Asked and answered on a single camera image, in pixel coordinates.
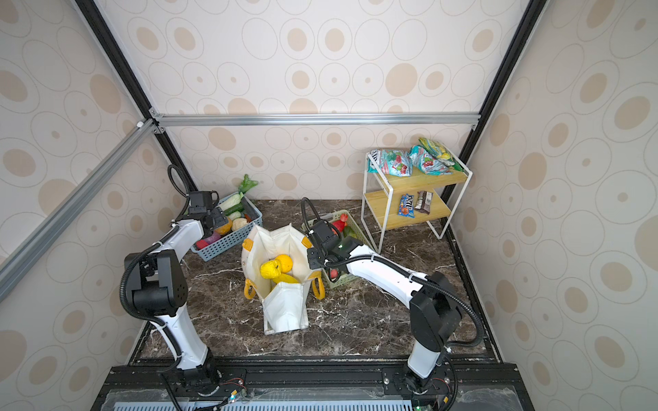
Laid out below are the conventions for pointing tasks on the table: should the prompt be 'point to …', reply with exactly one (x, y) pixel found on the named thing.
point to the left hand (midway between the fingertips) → (216, 212)
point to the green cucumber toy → (236, 208)
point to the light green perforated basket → (360, 235)
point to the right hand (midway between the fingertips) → (316, 256)
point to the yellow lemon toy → (271, 270)
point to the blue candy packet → (406, 205)
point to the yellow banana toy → (285, 278)
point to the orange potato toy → (225, 229)
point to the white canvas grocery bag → (285, 306)
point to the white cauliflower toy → (238, 223)
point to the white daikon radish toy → (238, 198)
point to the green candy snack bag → (397, 163)
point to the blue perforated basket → (207, 249)
